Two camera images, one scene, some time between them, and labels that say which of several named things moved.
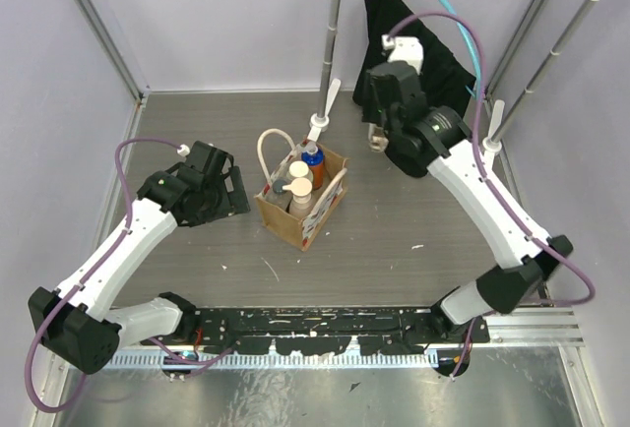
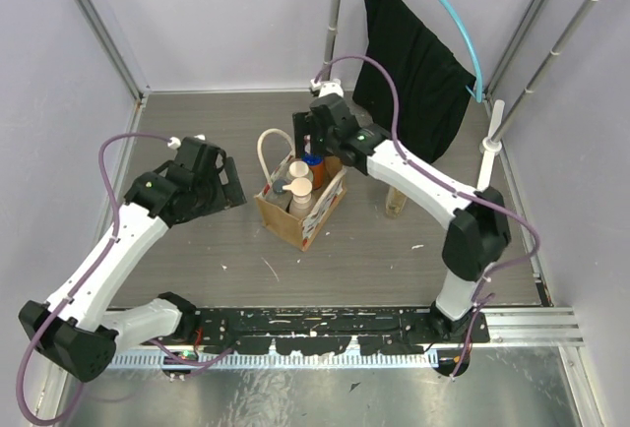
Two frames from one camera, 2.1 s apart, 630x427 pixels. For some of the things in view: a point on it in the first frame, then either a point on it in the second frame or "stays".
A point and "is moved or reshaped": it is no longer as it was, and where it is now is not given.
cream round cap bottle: [299, 169] stays
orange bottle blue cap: [314, 158] stays
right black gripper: [370, 109] to [302, 125]
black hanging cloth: [448, 81] stays
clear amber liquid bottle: [378, 142] is moved or reshaped
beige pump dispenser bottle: [301, 202] stays
